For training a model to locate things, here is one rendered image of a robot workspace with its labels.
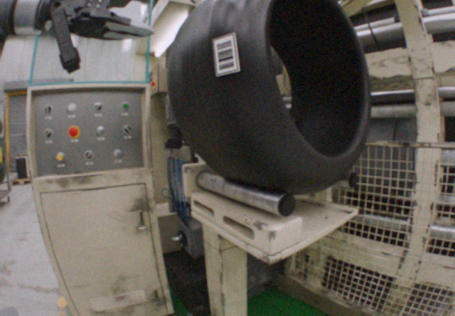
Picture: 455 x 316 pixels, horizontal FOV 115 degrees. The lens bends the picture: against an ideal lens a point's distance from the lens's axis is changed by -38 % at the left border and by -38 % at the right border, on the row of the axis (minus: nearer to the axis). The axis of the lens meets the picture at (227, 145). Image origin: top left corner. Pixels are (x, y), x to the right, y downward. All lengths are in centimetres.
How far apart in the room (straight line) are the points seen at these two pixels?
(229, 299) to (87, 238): 65
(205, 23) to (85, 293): 115
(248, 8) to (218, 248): 74
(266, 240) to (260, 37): 36
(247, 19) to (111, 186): 83
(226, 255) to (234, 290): 19
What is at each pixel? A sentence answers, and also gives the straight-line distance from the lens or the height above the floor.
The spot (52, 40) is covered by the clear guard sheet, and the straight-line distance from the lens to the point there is 111.
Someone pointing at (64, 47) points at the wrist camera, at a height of 118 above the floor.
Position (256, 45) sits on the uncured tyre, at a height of 117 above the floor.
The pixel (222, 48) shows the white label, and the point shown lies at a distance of 36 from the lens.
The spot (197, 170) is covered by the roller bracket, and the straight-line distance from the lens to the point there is 70.
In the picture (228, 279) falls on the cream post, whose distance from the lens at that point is 95.
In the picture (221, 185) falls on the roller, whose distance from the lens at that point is 58.
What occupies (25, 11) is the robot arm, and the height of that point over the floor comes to 124.
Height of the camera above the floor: 104
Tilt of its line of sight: 3 degrees down
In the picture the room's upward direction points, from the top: 2 degrees counter-clockwise
